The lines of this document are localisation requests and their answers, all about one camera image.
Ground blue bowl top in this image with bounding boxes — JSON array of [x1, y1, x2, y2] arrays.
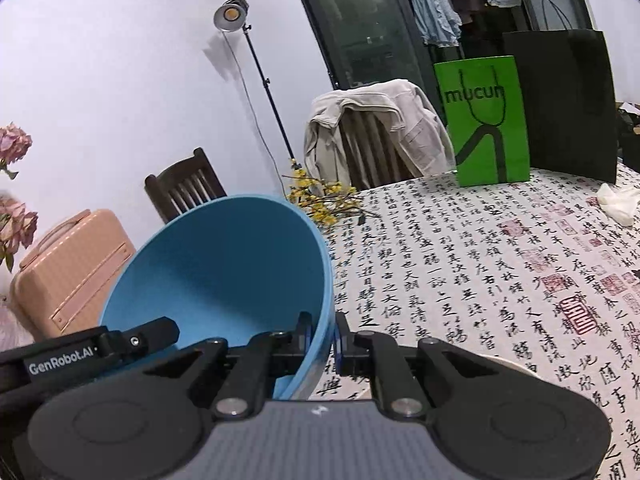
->
[[101, 195, 335, 400]]

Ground cream plate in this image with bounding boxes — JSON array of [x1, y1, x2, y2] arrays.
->
[[482, 354, 540, 378]]

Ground pink hard case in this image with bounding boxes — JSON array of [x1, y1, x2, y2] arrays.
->
[[11, 209, 136, 338]]

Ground pink artificial flowers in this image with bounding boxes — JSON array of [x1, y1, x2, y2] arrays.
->
[[0, 121, 40, 273]]

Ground yellow flower branch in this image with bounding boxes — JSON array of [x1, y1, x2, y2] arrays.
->
[[283, 158, 380, 231]]

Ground calligraphy print tablecloth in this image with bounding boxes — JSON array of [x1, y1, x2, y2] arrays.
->
[[326, 170, 639, 479]]

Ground dark wooden chair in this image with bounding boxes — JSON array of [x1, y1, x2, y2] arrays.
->
[[144, 148, 227, 223]]

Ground chair with beige jacket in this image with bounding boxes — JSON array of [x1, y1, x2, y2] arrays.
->
[[340, 108, 412, 191]]

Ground beige jacket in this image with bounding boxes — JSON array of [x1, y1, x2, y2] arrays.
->
[[304, 79, 454, 186]]

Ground green mucun paper bag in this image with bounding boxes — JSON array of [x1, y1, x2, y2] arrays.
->
[[434, 55, 530, 188]]

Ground white crumpled tissue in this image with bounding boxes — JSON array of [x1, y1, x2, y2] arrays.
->
[[597, 183, 640, 228]]

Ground dark glass sliding door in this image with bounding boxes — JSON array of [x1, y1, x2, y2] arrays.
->
[[302, 0, 596, 106]]

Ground hanging blue shirt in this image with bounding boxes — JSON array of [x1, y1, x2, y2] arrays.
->
[[411, 0, 462, 48]]

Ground studio lamp on stand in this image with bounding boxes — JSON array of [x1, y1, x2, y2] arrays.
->
[[213, 0, 300, 171]]

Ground black paper bag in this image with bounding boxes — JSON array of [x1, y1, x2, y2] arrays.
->
[[503, 0, 617, 184]]

